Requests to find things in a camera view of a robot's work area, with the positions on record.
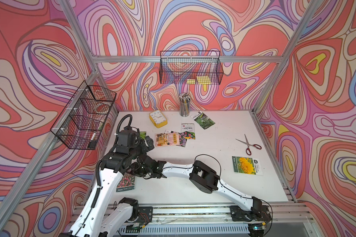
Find pink flower field seed packet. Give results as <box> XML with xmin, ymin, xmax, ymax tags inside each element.
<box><xmin>116</xmin><ymin>173</ymin><xmax>135</xmax><ymax>192</ymax></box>

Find orange shop seed packet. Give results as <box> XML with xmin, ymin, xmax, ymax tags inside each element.
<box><xmin>155</xmin><ymin>132</ymin><xmax>180</xmax><ymax>147</ymax></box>

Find chrysanthemum seed packet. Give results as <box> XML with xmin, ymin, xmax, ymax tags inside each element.
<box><xmin>179</xmin><ymin>131</ymin><xmax>196</xmax><ymax>147</ymax></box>

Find white sunflowers seed packet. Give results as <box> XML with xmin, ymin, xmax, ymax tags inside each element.
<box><xmin>181</xmin><ymin>123</ymin><xmax>195</xmax><ymax>132</ymax></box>

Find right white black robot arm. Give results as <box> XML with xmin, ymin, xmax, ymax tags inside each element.
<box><xmin>131</xmin><ymin>159</ymin><xmax>263</xmax><ymax>217</ymax></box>

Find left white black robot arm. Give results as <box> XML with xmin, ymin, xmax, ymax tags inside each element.
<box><xmin>59</xmin><ymin>126</ymin><xmax>154</xmax><ymax>237</ymax></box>

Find green gourd seed packet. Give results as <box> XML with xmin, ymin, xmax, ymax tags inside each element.
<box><xmin>191</xmin><ymin>111</ymin><xmax>215</xmax><ymax>129</ymax></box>

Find yellow sunflower seed packet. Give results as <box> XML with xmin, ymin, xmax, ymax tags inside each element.
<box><xmin>232</xmin><ymin>156</ymin><xmax>263</xmax><ymax>175</ymax></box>

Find yellow alarm clock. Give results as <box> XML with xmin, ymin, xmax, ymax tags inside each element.
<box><xmin>149</xmin><ymin>110</ymin><xmax>168</xmax><ymax>128</ymax></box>

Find clear cup of pencils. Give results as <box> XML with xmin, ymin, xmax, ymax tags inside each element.
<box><xmin>179</xmin><ymin>93</ymin><xmax>191</xmax><ymax>117</ymax></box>

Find small yellow sticky notes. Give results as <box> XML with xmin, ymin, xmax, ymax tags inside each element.
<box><xmin>186</xmin><ymin>79</ymin><xmax>196</xmax><ymax>85</ymax></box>

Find yellow sticky note pad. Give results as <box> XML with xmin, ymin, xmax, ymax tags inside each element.
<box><xmin>196</xmin><ymin>76</ymin><xmax>212</xmax><ymax>85</ymax></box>

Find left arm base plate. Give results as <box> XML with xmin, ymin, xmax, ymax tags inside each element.
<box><xmin>129</xmin><ymin>206</ymin><xmax>153</xmax><ymax>224</ymax></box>

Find black wire basket left wall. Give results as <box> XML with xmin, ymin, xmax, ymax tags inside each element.
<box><xmin>50</xmin><ymin>82</ymin><xmax>117</xmax><ymax>150</ymax></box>

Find black wire basket wall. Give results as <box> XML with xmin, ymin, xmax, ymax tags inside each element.
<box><xmin>159</xmin><ymin>49</ymin><xmax>224</xmax><ymax>85</ymax></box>
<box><xmin>50</xmin><ymin>82</ymin><xmax>117</xmax><ymax>150</ymax></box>

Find black wire basket back wall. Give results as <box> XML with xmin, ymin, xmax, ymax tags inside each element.
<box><xmin>159</xmin><ymin>49</ymin><xmax>224</xmax><ymax>85</ymax></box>

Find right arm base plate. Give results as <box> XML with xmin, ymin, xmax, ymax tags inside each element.
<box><xmin>229</xmin><ymin>205</ymin><xmax>272</xmax><ymax>223</ymax></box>

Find red handled scissors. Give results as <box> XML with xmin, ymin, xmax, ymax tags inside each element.
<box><xmin>235</xmin><ymin>134</ymin><xmax>262</xmax><ymax>156</ymax></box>

